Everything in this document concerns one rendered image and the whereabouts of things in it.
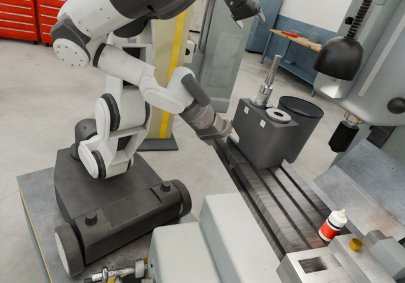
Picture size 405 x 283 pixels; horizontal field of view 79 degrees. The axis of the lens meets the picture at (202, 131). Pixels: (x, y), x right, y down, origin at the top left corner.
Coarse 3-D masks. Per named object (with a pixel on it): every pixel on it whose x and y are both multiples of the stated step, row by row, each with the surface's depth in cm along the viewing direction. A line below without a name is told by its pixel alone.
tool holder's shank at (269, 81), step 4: (276, 56) 85; (280, 56) 86; (276, 60) 86; (272, 64) 87; (276, 64) 86; (272, 68) 87; (276, 68) 87; (272, 72) 88; (268, 76) 89; (272, 76) 89; (268, 80) 89; (272, 80) 90; (268, 84) 90
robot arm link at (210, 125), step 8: (208, 112) 70; (184, 120) 71; (192, 120) 69; (200, 120) 69; (208, 120) 70; (216, 120) 73; (224, 120) 76; (192, 128) 73; (200, 128) 71; (208, 128) 74; (216, 128) 73; (224, 128) 74; (200, 136) 78; (208, 136) 77; (216, 136) 76; (224, 136) 75
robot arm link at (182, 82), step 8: (176, 72) 66; (184, 72) 66; (192, 72) 68; (176, 80) 64; (184, 80) 61; (192, 80) 61; (168, 88) 64; (176, 88) 63; (184, 88) 64; (192, 88) 62; (200, 88) 63; (184, 96) 63; (192, 96) 66; (200, 96) 64; (208, 96) 66; (192, 104) 67; (200, 104) 66; (208, 104) 66; (184, 112) 68; (192, 112) 67; (200, 112) 68
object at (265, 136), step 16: (256, 96) 99; (240, 112) 97; (256, 112) 89; (272, 112) 88; (240, 128) 98; (256, 128) 90; (272, 128) 83; (288, 128) 85; (240, 144) 99; (256, 144) 91; (272, 144) 86; (288, 144) 90; (256, 160) 91; (272, 160) 92
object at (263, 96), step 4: (260, 88) 92; (260, 92) 92; (264, 92) 91; (268, 92) 91; (260, 96) 92; (264, 96) 92; (268, 96) 92; (256, 100) 94; (260, 100) 93; (264, 100) 92; (268, 100) 93
